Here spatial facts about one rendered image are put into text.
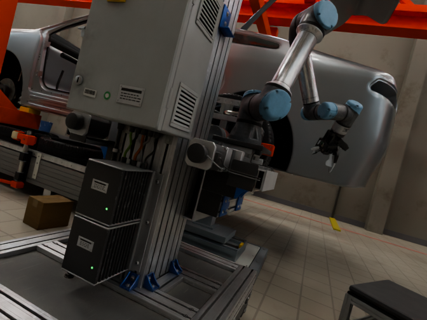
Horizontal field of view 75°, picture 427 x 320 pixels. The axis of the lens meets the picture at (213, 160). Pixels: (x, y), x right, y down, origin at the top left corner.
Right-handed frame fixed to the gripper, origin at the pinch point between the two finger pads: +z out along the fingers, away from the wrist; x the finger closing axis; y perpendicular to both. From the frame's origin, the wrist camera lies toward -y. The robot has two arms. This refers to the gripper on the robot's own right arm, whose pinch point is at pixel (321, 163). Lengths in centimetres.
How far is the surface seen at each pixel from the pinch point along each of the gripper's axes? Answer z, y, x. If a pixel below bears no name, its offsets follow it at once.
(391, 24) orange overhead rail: -59, -269, -224
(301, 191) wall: 307, -346, -261
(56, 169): 100, 135, -113
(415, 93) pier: 42, -493, -266
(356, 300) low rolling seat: 26, 10, 58
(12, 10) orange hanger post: 21, 175, -249
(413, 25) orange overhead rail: -66, -287, -207
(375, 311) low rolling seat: 22, 8, 65
